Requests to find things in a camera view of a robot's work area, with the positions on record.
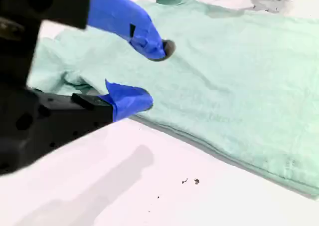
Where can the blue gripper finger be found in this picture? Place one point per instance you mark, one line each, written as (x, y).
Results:
(129, 101)
(124, 19)

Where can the pale green T-shirt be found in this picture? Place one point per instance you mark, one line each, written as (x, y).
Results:
(224, 86)

